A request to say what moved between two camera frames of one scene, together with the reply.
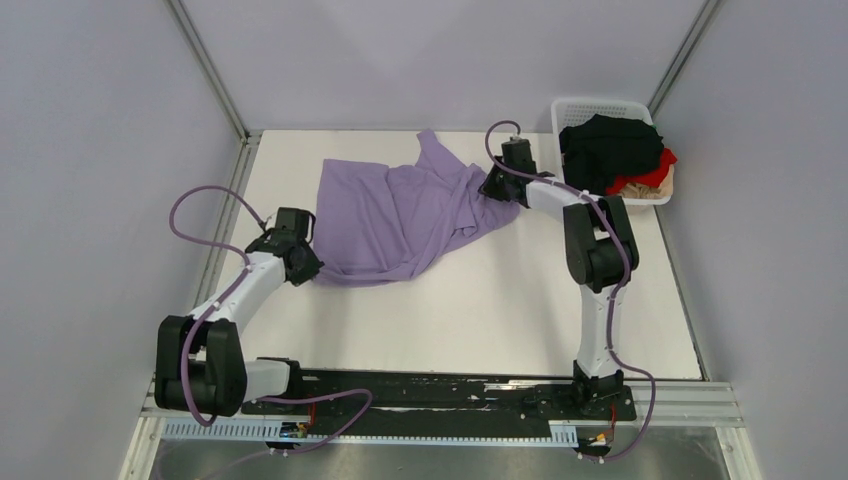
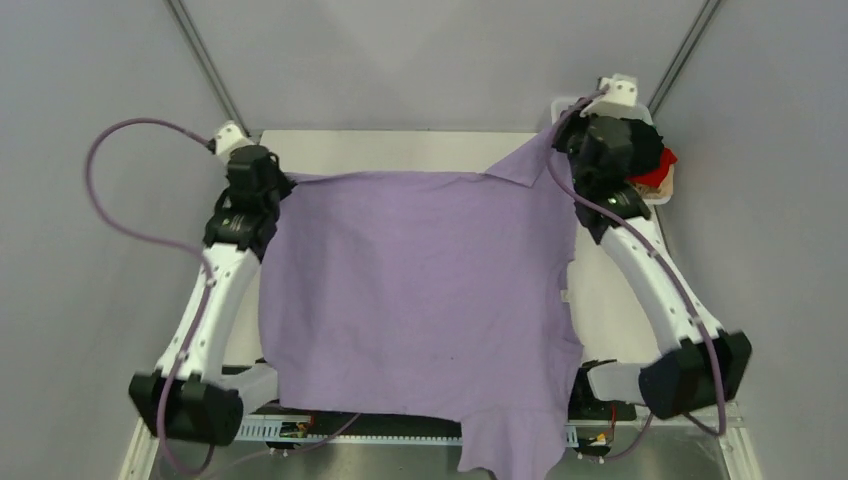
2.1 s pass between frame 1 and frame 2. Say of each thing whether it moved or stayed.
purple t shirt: moved
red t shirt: stayed
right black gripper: moved
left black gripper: moved
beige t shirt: stayed
